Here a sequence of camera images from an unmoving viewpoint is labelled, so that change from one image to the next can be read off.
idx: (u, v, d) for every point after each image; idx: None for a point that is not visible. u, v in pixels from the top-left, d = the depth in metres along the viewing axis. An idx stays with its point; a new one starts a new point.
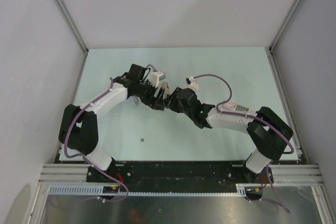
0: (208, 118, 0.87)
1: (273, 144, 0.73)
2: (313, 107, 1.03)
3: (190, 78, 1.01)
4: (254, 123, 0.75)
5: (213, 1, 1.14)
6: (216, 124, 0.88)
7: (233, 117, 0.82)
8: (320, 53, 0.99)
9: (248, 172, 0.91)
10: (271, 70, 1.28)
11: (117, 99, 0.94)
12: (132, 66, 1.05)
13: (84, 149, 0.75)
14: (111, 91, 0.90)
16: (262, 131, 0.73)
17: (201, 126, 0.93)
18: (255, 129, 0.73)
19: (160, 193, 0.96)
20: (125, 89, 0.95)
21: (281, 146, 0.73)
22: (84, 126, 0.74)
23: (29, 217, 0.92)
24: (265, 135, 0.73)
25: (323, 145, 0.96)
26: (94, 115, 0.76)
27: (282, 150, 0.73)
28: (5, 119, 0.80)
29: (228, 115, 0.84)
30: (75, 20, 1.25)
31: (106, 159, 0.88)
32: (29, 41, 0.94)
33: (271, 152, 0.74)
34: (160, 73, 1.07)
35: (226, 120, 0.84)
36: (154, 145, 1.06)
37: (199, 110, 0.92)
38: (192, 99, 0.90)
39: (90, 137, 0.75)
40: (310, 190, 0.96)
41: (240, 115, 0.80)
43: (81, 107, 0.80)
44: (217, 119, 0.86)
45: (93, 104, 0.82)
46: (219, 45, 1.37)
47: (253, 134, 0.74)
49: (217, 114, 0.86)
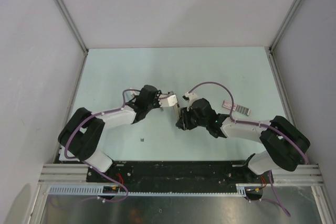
0: (222, 127, 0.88)
1: (286, 153, 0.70)
2: (313, 108, 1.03)
3: (186, 94, 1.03)
4: (267, 131, 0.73)
5: (214, 2, 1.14)
6: (230, 132, 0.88)
7: (248, 126, 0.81)
8: (321, 54, 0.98)
9: (248, 172, 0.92)
10: (271, 70, 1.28)
11: (125, 120, 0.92)
12: (143, 91, 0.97)
13: (81, 155, 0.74)
14: (122, 109, 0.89)
16: (275, 140, 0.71)
17: (216, 135, 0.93)
18: (267, 137, 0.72)
19: (160, 193, 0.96)
20: (134, 114, 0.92)
21: (296, 157, 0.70)
22: (89, 131, 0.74)
23: (29, 217, 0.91)
24: (277, 144, 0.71)
25: (323, 146, 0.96)
26: (102, 123, 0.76)
27: (297, 161, 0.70)
28: (5, 119, 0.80)
29: (242, 124, 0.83)
30: (75, 19, 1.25)
31: (107, 161, 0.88)
32: (29, 41, 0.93)
33: (286, 163, 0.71)
34: (174, 97, 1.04)
35: (239, 128, 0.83)
36: (154, 145, 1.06)
37: (213, 118, 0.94)
38: (207, 109, 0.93)
39: (91, 144, 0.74)
40: (310, 190, 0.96)
41: (254, 124, 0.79)
43: (92, 113, 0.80)
44: (231, 128, 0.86)
45: (104, 114, 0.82)
46: (220, 46, 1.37)
47: (265, 141, 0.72)
49: (231, 123, 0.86)
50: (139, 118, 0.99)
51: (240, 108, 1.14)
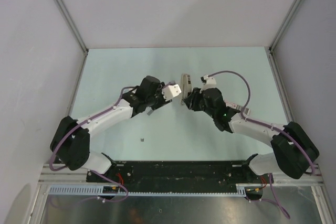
0: (231, 122, 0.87)
1: (295, 161, 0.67)
2: (313, 108, 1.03)
3: (205, 76, 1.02)
4: (279, 136, 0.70)
5: (214, 1, 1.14)
6: (238, 129, 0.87)
7: (258, 127, 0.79)
8: (322, 55, 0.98)
9: (248, 171, 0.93)
10: (271, 70, 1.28)
11: (121, 116, 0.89)
12: (145, 81, 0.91)
13: (71, 164, 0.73)
14: (114, 108, 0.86)
16: (286, 146, 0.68)
17: (221, 128, 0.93)
18: (278, 142, 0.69)
19: (160, 193, 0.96)
20: (130, 108, 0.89)
21: (303, 165, 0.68)
22: (75, 142, 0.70)
23: (29, 217, 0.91)
24: (288, 150, 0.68)
25: (323, 146, 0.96)
26: (87, 134, 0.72)
27: (304, 170, 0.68)
28: (5, 118, 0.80)
29: (251, 124, 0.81)
30: (75, 19, 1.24)
31: (106, 163, 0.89)
32: (29, 41, 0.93)
33: (293, 170, 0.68)
34: (177, 87, 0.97)
35: (249, 127, 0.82)
36: (155, 145, 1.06)
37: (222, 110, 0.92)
38: (218, 100, 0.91)
39: (81, 154, 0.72)
40: (310, 190, 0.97)
41: (266, 126, 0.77)
43: (79, 121, 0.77)
44: (240, 126, 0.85)
45: (91, 121, 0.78)
46: (220, 46, 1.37)
47: (275, 146, 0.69)
49: (241, 121, 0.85)
50: (139, 110, 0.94)
51: None
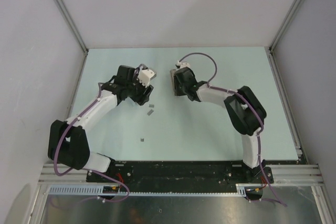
0: (198, 91, 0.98)
1: (243, 118, 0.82)
2: (313, 108, 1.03)
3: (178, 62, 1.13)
4: (232, 97, 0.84)
5: (214, 1, 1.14)
6: (204, 97, 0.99)
7: (217, 92, 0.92)
8: (321, 54, 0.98)
9: (247, 169, 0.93)
10: (271, 70, 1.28)
11: (108, 107, 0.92)
12: (119, 68, 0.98)
13: (76, 165, 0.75)
14: (98, 100, 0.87)
16: (237, 106, 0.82)
17: (192, 98, 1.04)
18: (230, 102, 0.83)
19: (159, 193, 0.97)
20: (114, 96, 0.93)
21: (252, 123, 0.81)
22: (74, 143, 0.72)
23: (28, 217, 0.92)
24: (238, 108, 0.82)
25: (323, 146, 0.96)
26: (82, 130, 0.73)
27: (252, 127, 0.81)
28: (5, 119, 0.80)
29: (213, 90, 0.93)
30: (75, 19, 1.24)
31: (105, 161, 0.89)
32: (29, 41, 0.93)
33: (243, 127, 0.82)
34: (150, 70, 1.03)
35: (212, 93, 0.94)
36: (155, 145, 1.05)
37: (192, 83, 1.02)
38: (187, 75, 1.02)
39: (82, 153, 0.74)
40: (310, 190, 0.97)
41: (223, 91, 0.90)
43: (67, 122, 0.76)
44: (205, 93, 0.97)
45: (81, 118, 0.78)
46: (220, 46, 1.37)
47: (228, 105, 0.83)
49: (205, 88, 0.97)
50: (123, 97, 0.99)
51: None
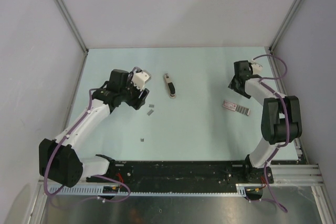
0: (247, 82, 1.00)
1: (275, 123, 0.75)
2: (313, 109, 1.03)
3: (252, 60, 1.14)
4: (274, 100, 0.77)
5: (214, 1, 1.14)
6: (250, 90, 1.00)
7: (264, 89, 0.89)
8: (322, 56, 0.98)
9: (247, 164, 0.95)
10: (271, 71, 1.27)
11: (100, 117, 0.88)
12: (112, 73, 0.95)
13: (68, 183, 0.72)
14: (88, 113, 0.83)
16: (273, 109, 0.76)
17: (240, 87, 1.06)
18: (270, 103, 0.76)
19: (160, 193, 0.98)
20: (106, 106, 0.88)
21: (278, 133, 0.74)
22: (63, 162, 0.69)
23: (28, 217, 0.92)
24: (272, 112, 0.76)
25: (323, 146, 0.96)
26: (71, 151, 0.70)
27: (277, 137, 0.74)
28: (4, 119, 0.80)
29: (262, 86, 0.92)
30: (75, 19, 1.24)
31: (104, 163, 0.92)
32: (29, 41, 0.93)
33: (268, 131, 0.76)
34: (144, 73, 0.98)
35: (258, 87, 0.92)
36: (154, 145, 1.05)
37: (246, 74, 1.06)
38: (242, 65, 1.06)
39: (74, 170, 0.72)
40: (310, 191, 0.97)
41: (270, 91, 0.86)
43: (56, 141, 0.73)
44: (252, 86, 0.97)
45: (70, 136, 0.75)
46: (221, 46, 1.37)
47: (265, 104, 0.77)
49: (255, 82, 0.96)
50: (116, 104, 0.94)
51: (240, 108, 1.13)
